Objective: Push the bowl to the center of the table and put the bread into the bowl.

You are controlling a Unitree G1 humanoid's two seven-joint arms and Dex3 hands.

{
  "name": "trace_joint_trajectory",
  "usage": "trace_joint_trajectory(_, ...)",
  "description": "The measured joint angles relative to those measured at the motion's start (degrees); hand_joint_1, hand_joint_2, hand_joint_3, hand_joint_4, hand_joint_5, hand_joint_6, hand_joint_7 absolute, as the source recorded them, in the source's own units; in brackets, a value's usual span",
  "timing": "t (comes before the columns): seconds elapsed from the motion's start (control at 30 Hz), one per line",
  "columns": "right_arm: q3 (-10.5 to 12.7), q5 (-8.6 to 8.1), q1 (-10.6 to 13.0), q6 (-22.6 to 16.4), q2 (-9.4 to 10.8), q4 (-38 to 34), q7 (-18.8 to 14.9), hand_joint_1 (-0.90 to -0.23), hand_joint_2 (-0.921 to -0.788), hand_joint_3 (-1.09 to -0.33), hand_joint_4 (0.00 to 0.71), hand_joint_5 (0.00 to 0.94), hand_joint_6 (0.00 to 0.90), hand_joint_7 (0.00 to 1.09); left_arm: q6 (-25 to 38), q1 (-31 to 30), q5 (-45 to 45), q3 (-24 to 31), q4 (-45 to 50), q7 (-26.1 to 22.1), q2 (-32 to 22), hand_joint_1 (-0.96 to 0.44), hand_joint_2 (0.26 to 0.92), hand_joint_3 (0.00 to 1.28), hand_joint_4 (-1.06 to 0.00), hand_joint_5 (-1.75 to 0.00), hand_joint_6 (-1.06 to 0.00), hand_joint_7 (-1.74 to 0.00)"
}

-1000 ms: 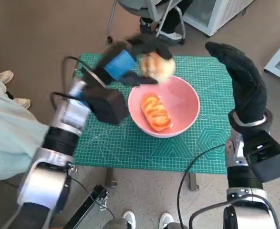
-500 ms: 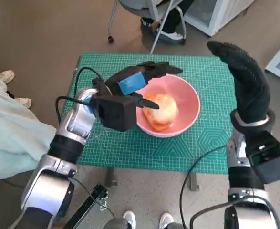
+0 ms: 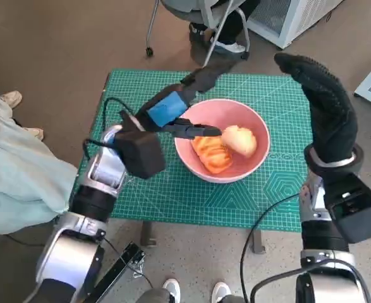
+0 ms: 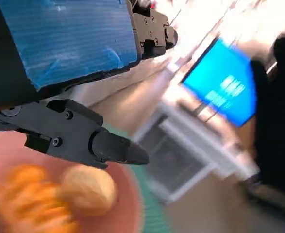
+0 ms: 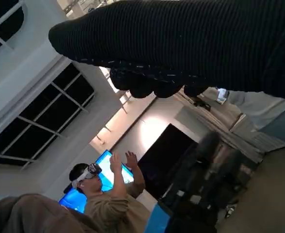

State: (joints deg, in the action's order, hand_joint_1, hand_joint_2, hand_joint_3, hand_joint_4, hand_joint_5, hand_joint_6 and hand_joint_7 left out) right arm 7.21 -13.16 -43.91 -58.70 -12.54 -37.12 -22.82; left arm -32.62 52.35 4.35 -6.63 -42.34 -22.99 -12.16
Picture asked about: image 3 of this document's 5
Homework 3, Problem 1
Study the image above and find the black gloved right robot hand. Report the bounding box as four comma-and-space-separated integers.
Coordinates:
273, 52, 359, 163

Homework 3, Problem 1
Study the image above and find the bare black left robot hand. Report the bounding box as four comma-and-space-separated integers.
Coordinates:
133, 66, 224, 139

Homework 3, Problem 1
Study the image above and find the long orange toy bread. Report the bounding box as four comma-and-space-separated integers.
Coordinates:
190, 135, 233, 174

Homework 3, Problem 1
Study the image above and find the pink bowl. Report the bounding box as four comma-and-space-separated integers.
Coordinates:
174, 99, 271, 184

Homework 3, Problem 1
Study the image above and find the round pale toy bread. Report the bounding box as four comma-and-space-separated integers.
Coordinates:
221, 125, 258, 157

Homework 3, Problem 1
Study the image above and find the green cutting mat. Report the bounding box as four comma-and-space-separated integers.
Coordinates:
90, 68, 314, 234

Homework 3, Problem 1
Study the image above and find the grey office chair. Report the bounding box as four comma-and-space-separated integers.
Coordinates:
145, 0, 251, 69

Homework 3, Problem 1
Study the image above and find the person on chair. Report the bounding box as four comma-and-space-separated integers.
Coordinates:
188, 0, 262, 61

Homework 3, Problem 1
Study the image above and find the white mesh cabinet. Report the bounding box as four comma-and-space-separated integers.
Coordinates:
246, 0, 346, 50

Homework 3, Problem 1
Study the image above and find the grey metal table leg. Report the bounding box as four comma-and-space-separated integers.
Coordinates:
140, 220, 156, 247
251, 230, 266, 254

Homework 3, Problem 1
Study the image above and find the person in light clothing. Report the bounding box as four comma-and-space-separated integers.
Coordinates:
0, 90, 78, 236

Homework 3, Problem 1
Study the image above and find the person with white shoes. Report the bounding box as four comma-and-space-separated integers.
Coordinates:
140, 277, 246, 303

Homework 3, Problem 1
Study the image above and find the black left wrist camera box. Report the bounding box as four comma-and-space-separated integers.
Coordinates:
113, 109, 167, 180

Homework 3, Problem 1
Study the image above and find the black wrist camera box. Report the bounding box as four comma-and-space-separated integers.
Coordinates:
324, 172, 371, 244
113, 109, 167, 180

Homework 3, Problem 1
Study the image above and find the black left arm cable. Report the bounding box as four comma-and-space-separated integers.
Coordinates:
82, 97, 135, 160

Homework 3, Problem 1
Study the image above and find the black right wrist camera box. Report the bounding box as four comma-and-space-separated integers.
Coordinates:
324, 172, 371, 244

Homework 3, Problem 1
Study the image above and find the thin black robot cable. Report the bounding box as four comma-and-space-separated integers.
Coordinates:
240, 193, 301, 299

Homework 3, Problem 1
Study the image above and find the black metal bracket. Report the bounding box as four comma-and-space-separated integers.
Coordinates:
88, 241, 147, 303

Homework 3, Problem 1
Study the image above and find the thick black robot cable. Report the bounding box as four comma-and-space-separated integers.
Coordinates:
251, 268, 303, 303

